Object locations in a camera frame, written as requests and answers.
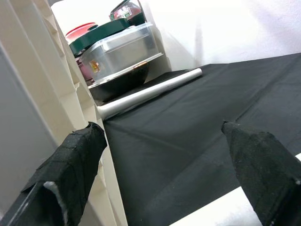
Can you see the clear plastic container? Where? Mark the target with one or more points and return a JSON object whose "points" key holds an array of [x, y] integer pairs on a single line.
{"points": [[122, 54]]}

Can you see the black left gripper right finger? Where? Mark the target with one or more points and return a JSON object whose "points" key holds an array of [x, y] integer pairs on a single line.
{"points": [[265, 169]]}

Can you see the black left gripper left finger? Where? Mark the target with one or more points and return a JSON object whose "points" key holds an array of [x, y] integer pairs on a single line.
{"points": [[70, 169]]}

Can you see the black tablecloth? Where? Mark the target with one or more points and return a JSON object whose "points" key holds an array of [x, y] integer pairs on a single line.
{"points": [[188, 141]]}

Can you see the white plastic table leg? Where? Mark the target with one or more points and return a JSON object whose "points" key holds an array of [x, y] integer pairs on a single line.
{"points": [[150, 91]]}

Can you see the white plastic table top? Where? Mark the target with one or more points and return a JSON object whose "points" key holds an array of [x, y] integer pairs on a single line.
{"points": [[47, 94]]}

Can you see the green pot lid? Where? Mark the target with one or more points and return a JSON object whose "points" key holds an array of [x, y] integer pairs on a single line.
{"points": [[98, 35]]}

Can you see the black round wok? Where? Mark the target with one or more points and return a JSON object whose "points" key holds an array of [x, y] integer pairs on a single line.
{"points": [[117, 84]]}

